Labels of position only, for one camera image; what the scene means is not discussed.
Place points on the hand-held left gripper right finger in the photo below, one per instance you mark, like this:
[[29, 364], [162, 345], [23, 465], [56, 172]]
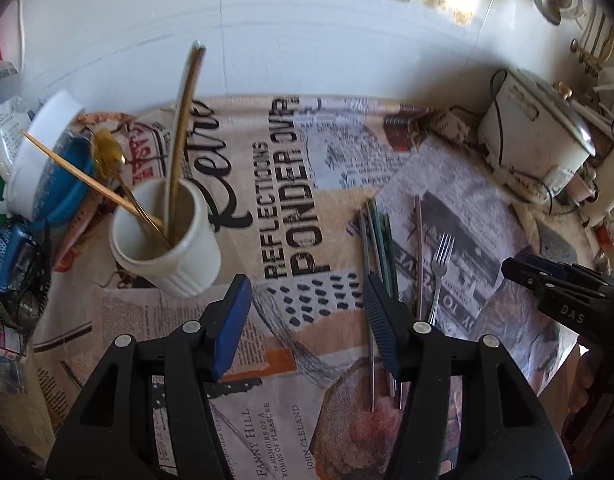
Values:
[[382, 320]]

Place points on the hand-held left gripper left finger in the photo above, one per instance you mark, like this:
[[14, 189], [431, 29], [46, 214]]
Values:
[[232, 325]]

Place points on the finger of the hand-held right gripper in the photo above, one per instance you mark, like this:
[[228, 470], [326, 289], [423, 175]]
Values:
[[524, 272], [562, 270]]

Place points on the white ribbed cup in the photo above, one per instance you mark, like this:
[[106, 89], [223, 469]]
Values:
[[187, 265]]

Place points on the silver fork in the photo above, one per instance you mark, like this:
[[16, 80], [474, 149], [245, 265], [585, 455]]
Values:
[[441, 260]]

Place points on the gold spoon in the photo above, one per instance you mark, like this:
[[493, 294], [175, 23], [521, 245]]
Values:
[[107, 152]]

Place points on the wooden chopstick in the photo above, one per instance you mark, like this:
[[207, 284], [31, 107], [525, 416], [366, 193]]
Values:
[[77, 170]]

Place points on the person's right hand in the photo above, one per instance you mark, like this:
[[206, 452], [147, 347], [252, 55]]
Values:
[[584, 385]]

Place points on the pink cup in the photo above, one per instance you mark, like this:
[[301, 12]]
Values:
[[579, 189]]

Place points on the white rice cooker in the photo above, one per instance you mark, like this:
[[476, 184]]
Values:
[[527, 130]]

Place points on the white plug adapter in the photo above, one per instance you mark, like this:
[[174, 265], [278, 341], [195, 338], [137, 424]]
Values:
[[449, 125]]

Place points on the newspaper print tablecloth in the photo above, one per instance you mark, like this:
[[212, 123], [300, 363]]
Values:
[[297, 135]]

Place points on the white bowl with blue plate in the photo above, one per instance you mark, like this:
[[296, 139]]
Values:
[[42, 135]]

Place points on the white printed food bag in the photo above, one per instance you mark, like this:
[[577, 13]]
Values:
[[4, 132]]

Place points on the blue and clear bag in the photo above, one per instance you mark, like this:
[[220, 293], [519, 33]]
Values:
[[2, 77]]

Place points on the brass wall faucet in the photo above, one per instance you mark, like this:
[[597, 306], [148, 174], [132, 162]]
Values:
[[589, 52]]

